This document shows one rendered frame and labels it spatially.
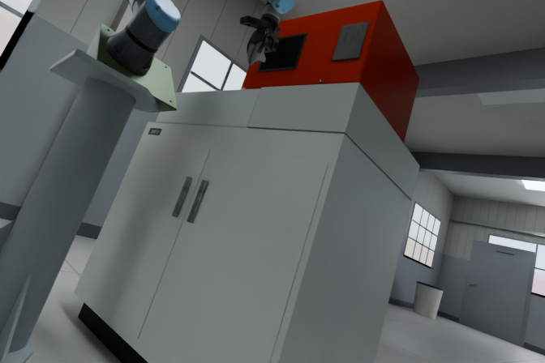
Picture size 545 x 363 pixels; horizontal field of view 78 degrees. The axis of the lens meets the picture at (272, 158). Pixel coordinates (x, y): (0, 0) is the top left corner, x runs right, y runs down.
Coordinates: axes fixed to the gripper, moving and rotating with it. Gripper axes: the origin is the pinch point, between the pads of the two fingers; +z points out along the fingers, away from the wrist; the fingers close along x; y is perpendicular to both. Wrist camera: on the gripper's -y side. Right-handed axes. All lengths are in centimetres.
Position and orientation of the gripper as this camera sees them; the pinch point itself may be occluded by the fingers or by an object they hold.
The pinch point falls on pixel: (250, 61)
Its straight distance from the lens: 132.4
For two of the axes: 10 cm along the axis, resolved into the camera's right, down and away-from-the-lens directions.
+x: -7.6, -1.0, 6.4
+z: -3.1, 9.2, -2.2
